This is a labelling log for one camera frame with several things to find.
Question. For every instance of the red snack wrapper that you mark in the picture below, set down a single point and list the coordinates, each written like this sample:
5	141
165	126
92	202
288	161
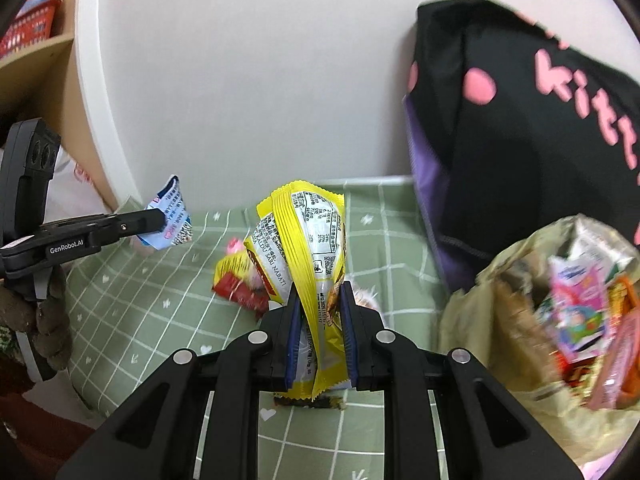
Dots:
230	287

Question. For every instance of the red plastic basket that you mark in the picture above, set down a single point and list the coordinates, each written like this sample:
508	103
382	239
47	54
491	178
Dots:
30	27

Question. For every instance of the yellow lined trash bin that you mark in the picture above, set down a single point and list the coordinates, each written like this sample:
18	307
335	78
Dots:
495	321

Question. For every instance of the yellow pink snack wrapper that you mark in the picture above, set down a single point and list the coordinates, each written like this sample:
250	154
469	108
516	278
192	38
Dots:
221	269

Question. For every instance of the wooden shelf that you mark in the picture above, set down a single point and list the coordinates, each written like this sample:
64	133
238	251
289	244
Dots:
43	81

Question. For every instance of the green grid tablecloth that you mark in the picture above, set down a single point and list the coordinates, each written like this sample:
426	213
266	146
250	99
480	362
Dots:
130	308

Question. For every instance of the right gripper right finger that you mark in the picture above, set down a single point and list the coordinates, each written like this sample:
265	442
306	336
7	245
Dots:
359	327

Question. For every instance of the white plastic bag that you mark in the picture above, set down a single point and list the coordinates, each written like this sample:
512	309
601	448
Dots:
71	192

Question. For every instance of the yellow silver snack wrapper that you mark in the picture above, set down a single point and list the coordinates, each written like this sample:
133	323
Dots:
298	245

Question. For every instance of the black snack wrapper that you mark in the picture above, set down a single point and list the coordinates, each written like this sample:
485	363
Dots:
323	402

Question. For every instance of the blue white snack wrapper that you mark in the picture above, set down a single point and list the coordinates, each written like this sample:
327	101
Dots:
177	229

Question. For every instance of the left hand brown glove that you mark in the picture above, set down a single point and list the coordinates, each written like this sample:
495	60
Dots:
44	321

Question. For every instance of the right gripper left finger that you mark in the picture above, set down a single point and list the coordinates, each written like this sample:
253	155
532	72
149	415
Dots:
286	344

